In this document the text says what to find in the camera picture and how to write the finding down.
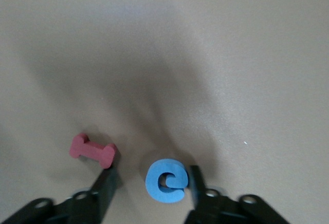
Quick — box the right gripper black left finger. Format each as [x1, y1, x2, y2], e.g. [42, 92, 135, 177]
[0, 165, 119, 224]

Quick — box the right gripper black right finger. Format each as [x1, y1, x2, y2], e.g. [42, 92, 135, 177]
[184, 165, 291, 224]

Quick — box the blue foam letter e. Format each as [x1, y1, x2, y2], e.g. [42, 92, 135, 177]
[145, 158, 190, 204]

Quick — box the red foam letter I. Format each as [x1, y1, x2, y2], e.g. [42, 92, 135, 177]
[68, 133, 118, 170]

